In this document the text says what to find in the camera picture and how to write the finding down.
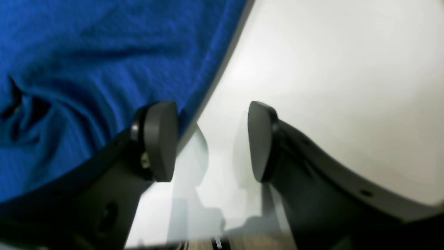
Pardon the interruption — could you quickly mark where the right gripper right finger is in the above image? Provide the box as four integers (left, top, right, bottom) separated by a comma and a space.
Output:
248, 101, 444, 250

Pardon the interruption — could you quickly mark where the blue long-sleeve T-shirt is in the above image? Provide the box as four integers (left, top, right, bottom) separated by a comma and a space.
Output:
0, 0, 246, 202

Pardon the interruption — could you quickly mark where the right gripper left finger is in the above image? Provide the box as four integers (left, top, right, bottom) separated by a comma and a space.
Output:
1, 101, 178, 250

